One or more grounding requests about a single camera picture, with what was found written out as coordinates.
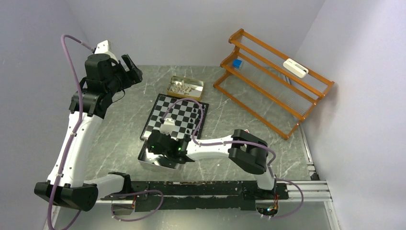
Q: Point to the blue cube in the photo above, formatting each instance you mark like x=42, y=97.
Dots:
x=237, y=63

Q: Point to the gold tin box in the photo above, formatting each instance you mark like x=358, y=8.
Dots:
x=196, y=94

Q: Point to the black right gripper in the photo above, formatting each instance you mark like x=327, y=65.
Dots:
x=152, y=150

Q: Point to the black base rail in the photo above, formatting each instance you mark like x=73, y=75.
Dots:
x=242, y=195

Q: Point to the white rectangular device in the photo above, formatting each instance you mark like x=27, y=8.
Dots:
x=295, y=68

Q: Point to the orange wooden rack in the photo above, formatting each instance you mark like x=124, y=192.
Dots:
x=267, y=90

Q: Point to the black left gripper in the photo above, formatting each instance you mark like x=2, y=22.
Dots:
x=135, y=74

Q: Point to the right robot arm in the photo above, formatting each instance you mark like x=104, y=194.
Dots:
x=247, y=151

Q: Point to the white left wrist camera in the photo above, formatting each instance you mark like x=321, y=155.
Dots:
x=105, y=47

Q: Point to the pile of white chess pieces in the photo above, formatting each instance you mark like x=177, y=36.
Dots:
x=181, y=87

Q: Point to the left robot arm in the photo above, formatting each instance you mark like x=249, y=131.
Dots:
x=65, y=185

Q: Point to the silver tin box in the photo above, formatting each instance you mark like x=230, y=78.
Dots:
x=157, y=163

